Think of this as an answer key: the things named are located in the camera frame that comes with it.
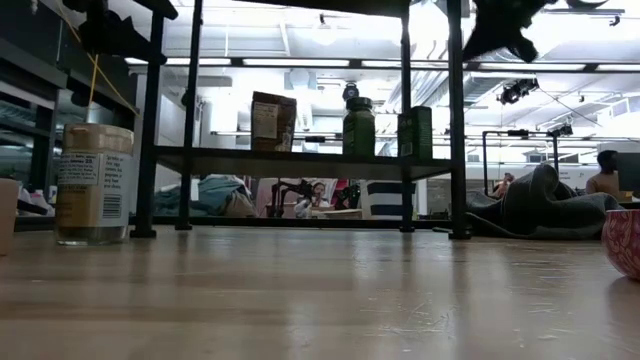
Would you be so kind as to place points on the black ceiling camera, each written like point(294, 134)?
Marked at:
point(350, 92)

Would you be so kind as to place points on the navy white striped object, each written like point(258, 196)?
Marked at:
point(387, 200)

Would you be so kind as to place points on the black background robot arm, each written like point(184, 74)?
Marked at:
point(287, 192)

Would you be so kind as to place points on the black ceiling spotlight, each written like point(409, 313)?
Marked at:
point(517, 91)

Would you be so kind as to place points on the black pipe stand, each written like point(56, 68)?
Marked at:
point(484, 160)

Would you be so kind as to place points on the green black pepper tin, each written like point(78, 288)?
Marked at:
point(416, 132)

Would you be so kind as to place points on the tan lid spice jar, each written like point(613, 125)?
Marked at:
point(95, 185)

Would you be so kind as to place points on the black metal wood shelf unit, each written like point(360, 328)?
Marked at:
point(300, 162)

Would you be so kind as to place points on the green label glass spice jar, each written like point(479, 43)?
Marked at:
point(358, 130)

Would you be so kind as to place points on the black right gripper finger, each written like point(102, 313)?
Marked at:
point(482, 44)
point(476, 27)

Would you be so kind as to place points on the grey cloth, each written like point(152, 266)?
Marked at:
point(540, 210)

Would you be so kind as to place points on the teal cloth pile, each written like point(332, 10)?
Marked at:
point(220, 192)

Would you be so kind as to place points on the black monitor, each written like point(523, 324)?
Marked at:
point(629, 172)

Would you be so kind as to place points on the black table rig frame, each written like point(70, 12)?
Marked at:
point(300, 222)

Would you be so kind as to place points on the dark storage rack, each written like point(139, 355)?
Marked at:
point(30, 100)

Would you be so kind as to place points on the brown orange spice pouch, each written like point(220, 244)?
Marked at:
point(272, 122)

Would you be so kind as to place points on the small white round tin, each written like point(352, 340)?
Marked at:
point(625, 242)

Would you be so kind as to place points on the tan cardboard box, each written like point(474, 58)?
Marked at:
point(7, 215)

